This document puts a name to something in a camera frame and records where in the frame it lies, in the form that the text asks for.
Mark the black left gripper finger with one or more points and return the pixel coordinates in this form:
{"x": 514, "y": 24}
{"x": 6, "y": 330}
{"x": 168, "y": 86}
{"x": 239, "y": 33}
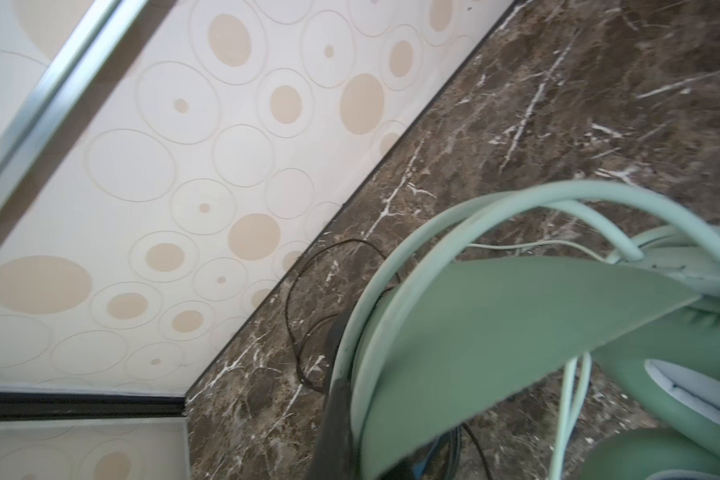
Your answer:
{"x": 333, "y": 455}

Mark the mint green headphones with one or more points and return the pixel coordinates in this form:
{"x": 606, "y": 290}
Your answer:
{"x": 436, "y": 339}

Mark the black headphones blue accents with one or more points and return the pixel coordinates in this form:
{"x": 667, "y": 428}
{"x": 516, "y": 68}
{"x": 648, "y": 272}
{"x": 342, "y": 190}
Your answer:
{"x": 440, "y": 462}

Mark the black frame corner post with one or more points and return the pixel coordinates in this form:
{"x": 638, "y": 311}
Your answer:
{"x": 28, "y": 406}

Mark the aluminium frame rail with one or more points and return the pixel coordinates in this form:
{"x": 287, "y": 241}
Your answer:
{"x": 59, "y": 89}

